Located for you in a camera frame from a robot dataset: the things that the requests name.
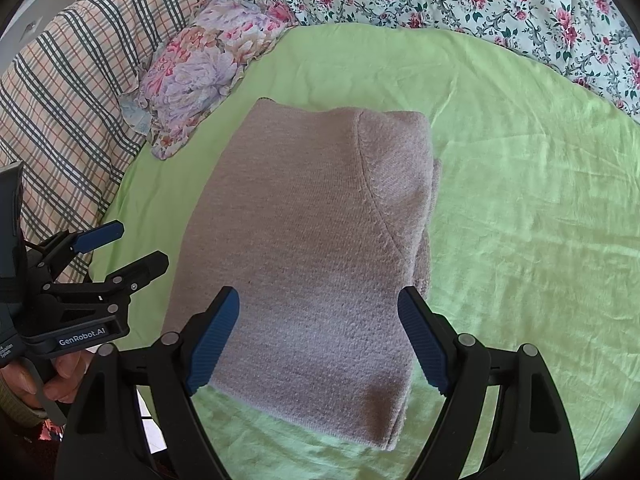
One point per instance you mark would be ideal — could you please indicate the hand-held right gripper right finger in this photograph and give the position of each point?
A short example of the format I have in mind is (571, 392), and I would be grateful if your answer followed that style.
(425, 340)

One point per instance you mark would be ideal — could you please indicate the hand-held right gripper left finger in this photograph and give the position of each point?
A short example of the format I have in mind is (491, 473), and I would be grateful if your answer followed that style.
(215, 340)

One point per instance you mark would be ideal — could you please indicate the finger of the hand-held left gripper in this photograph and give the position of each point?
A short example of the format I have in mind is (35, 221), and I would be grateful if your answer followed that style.
(140, 272)
(100, 235)

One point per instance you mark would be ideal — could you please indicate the pink knit sweater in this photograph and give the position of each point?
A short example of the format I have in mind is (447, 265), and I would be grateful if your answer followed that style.
(310, 235)

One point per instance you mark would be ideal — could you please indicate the person's left hand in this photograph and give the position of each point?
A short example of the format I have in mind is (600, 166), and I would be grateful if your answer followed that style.
(70, 375)

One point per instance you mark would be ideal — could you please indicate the plaid pillow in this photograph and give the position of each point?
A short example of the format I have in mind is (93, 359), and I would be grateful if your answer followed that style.
(75, 85)

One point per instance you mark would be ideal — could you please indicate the light green bed sheet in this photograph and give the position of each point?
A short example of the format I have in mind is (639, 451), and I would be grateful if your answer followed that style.
(525, 210)

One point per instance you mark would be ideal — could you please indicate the floral ruffled pillow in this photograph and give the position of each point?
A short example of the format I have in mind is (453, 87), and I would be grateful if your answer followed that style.
(200, 70)

